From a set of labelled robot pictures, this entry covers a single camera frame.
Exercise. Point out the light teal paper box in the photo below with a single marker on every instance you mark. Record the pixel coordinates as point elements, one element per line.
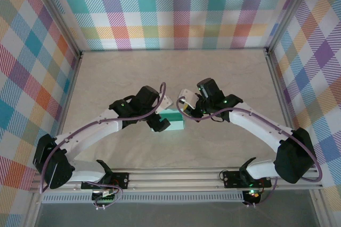
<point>175,124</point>

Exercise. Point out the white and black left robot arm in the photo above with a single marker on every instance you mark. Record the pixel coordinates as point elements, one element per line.
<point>56,165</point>

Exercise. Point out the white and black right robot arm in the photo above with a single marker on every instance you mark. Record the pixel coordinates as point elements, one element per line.
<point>293,157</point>

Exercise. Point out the control board with green terminal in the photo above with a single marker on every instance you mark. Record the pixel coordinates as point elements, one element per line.
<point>105,197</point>

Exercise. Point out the control board with lit LEDs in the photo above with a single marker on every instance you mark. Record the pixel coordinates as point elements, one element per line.
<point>253,195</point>

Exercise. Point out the long aluminium mounting rail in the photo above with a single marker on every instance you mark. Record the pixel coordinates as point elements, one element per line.
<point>173,179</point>

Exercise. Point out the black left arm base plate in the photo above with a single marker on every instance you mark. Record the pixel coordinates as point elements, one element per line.
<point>121,180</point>

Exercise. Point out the aluminium side rail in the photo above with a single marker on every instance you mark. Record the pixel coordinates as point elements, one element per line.
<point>277,88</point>
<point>69,91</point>

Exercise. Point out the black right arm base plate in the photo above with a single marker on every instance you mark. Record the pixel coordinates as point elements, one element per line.
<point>231,179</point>

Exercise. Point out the aluminium frame post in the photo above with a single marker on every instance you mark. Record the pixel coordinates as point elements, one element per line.
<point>290,11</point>
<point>56,11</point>

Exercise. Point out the aluminium frame leg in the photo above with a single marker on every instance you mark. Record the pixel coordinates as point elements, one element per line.
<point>33,211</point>
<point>318,208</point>

